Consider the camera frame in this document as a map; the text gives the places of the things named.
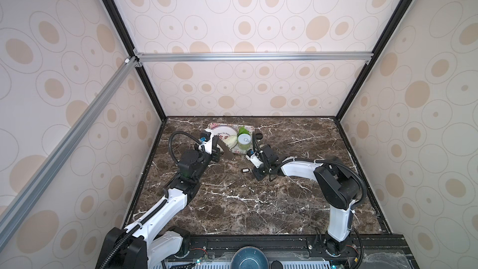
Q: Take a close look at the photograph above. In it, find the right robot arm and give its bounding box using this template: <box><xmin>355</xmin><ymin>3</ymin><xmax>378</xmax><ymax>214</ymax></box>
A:
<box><xmin>246</xmin><ymin>132</ymin><xmax>367</xmax><ymax>244</ymax></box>

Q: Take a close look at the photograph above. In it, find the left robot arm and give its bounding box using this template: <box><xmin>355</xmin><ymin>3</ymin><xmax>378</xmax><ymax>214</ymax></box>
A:
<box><xmin>96</xmin><ymin>129</ymin><xmax>220</xmax><ymax>269</ymax></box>

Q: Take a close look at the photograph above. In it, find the floral rectangular tray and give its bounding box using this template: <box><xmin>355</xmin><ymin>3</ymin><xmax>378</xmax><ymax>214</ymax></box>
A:
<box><xmin>207</xmin><ymin>123</ymin><xmax>255</xmax><ymax>154</ymax></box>

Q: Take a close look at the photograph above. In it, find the green leafy vegetable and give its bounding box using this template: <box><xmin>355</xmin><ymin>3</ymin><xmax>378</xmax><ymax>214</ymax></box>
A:
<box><xmin>237</xmin><ymin>126</ymin><xmax>250</xmax><ymax>136</ymax></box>

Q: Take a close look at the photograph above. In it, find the pale green cabbage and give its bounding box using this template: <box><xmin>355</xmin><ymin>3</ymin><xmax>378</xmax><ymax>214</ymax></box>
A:
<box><xmin>223</xmin><ymin>135</ymin><xmax>238</xmax><ymax>149</ymax></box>

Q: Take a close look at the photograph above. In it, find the white plate with red text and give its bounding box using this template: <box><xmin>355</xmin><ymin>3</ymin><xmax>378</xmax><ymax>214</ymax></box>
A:
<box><xmin>211</xmin><ymin>125</ymin><xmax>237</xmax><ymax>141</ymax></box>

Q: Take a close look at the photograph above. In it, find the blue bowl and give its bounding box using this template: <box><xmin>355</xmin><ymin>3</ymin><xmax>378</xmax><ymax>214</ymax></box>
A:
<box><xmin>230</xmin><ymin>246</ymin><xmax>269</xmax><ymax>269</ymax></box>

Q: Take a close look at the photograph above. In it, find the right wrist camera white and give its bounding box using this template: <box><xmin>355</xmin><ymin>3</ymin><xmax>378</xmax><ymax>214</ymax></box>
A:
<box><xmin>246</xmin><ymin>149</ymin><xmax>263</xmax><ymax>169</ymax></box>

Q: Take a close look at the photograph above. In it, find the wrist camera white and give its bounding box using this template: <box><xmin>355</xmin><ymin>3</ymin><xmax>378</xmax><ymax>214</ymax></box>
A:
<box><xmin>246</xmin><ymin>149</ymin><xmax>263</xmax><ymax>169</ymax></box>
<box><xmin>199</xmin><ymin>128</ymin><xmax>218</xmax><ymax>153</ymax></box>

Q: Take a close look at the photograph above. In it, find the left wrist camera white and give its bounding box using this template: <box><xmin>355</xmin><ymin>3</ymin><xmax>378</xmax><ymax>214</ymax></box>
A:
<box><xmin>199</xmin><ymin>128</ymin><xmax>218</xmax><ymax>153</ymax></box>

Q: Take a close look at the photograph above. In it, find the horizontal aluminium rail back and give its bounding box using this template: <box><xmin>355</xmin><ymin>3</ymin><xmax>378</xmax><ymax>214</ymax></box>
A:
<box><xmin>138</xmin><ymin>51</ymin><xmax>373</xmax><ymax>62</ymax></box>

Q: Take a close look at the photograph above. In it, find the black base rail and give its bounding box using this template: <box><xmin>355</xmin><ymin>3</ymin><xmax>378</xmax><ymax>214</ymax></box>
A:
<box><xmin>98</xmin><ymin>233</ymin><xmax>419</xmax><ymax>269</ymax></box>

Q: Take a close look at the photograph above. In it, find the aluminium rail left wall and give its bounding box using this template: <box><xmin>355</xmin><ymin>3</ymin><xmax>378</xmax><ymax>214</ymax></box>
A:
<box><xmin>1</xmin><ymin>56</ymin><xmax>139</xmax><ymax>250</ymax></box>

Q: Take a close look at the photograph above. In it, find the black vertical frame post left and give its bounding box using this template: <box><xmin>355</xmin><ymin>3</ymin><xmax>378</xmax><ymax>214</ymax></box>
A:
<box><xmin>102</xmin><ymin>0</ymin><xmax>168</xmax><ymax>122</ymax></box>

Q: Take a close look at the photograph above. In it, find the black vertical frame post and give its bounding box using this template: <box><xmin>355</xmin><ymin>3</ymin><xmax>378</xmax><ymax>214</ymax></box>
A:
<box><xmin>335</xmin><ymin>0</ymin><xmax>413</xmax><ymax>123</ymax></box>
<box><xmin>102</xmin><ymin>0</ymin><xmax>168</xmax><ymax>122</ymax></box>

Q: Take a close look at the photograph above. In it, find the black vertical frame post right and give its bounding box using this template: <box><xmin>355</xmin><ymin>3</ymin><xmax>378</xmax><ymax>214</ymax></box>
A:
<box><xmin>335</xmin><ymin>0</ymin><xmax>413</xmax><ymax>123</ymax></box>

